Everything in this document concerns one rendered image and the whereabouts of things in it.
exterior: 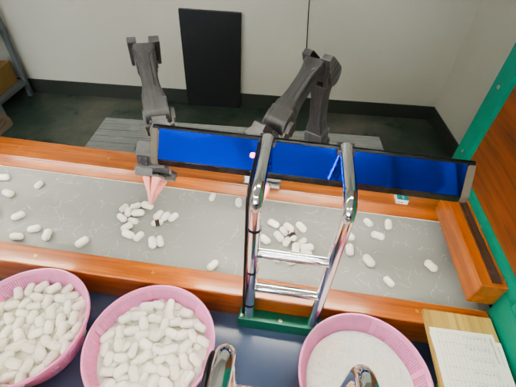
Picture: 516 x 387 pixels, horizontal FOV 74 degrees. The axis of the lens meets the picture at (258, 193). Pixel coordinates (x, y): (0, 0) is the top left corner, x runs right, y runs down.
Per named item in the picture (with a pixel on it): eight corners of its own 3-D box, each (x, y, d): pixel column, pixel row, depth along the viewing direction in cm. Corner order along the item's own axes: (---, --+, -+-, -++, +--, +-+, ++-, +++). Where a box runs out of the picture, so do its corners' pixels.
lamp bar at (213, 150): (163, 142, 75) (158, 113, 70) (454, 177, 71) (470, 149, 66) (150, 164, 69) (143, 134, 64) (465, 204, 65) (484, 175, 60)
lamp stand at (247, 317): (249, 262, 97) (256, 127, 66) (319, 272, 96) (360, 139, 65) (237, 325, 83) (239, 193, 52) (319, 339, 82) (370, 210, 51)
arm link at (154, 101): (174, 115, 92) (155, 23, 99) (140, 119, 90) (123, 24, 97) (176, 135, 104) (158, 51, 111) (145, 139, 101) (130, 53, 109)
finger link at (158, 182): (154, 204, 89) (160, 170, 90) (128, 201, 89) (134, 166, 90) (163, 206, 96) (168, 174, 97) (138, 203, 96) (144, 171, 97)
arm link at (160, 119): (182, 139, 86) (173, 93, 87) (147, 143, 84) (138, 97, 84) (180, 148, 97) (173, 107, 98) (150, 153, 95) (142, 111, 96)
